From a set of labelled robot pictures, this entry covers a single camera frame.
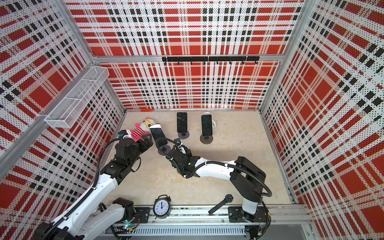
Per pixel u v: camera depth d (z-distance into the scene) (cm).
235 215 73
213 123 104
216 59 89
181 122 98
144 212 76
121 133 68
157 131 91
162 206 75
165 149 100
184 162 63
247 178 45
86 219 45
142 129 102
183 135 105
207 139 102
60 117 67
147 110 123
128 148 58
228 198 78
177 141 72
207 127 97
